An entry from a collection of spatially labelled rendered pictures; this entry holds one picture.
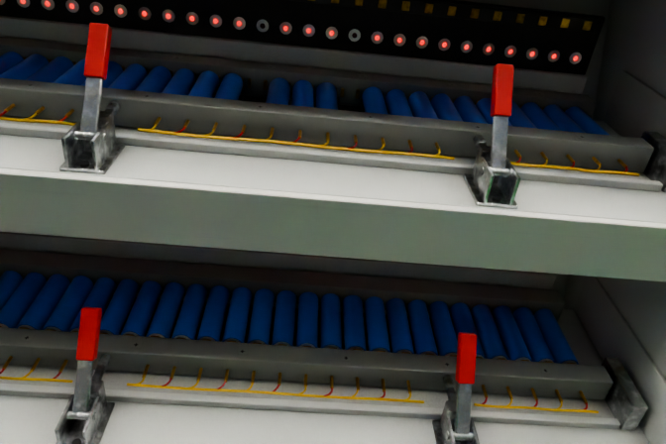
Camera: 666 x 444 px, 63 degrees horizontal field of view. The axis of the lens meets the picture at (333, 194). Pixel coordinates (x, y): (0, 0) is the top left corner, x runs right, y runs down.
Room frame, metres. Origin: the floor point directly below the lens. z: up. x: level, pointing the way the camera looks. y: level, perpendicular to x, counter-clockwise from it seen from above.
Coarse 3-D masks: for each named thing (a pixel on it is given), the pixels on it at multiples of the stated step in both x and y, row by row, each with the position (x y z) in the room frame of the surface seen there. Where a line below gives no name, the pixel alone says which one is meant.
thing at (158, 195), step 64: (320, 64) 0.50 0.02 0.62; (384, 64) 0.51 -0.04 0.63; (448, 64) 0.51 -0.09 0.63; (128, 128) 0.40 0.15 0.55; (640, 128) 0.47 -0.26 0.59; (0, 192) 0.33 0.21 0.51; (64, 192) 0.33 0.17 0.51; (128, 192) 0.33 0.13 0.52; (192, 192) 0.33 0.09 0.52; (256, 192) 0.34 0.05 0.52; (320, 192) 0.35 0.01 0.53; (384, 192) 0.35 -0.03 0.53; (448, 192) 0.36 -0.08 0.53; (576, 192) 0.39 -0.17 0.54; (640, 192) 0.40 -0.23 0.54; (384, 256) 0.36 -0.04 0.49; (448, 256) 0.36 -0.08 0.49; (512, 256) 0.36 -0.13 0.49; (576, 256) 0.36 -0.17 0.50; (640, 256) 0.36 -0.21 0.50
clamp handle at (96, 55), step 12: (96, 24) 0.35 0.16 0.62; (96, 36) 0.35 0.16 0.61; (108, 36) 0.36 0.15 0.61; (96, 48) 0.35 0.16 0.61; (108, 48) 0.36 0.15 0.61; (96, 60) 0.35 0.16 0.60; (108, 60) 0.36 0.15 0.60; (84, 72) 0.35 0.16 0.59; (96, 72) 0.35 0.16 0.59; (96, 84) 0.35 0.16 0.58; (84, 96) 0.35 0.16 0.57; (96, 96) 0.35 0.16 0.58; (84, 108) 0.34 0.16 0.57; (96, 108) 0.35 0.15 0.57; (84, 120) 0.34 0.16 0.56; (96, 120) 0.34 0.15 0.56
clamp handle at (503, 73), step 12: (504, 72) 0.37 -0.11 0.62; (504, 84) 0.37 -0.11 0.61; (492, 96) 0.37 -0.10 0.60; (504, 96) 0.37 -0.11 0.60; (492, 108) 0.37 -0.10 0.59; (504, 108) 0.37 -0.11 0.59; (504, 120) 0.37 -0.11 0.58; (492, 132) 0.37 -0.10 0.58; (504, 132) 0.36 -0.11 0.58; (492, 144) 0.36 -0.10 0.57; (504, 144) 0.36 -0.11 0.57; (492, 156) 0.36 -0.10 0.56; (504, 156) 0.36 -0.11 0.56; (504, 168) 0.36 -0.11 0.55
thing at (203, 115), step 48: (0, 96) 0.39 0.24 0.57; (48, 96) 0.39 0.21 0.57; (144, 96) 0.40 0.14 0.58; (192, 96) 0.41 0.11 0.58; (288, 144) 0.39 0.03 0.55; (336, 144) 0.41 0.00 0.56; (384, 144) 0.40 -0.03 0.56; (432, 144) 0.41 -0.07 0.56; (528, 144) 0.41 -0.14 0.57; (576, 144) 0.41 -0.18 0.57; (624, 144) 0.42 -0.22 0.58
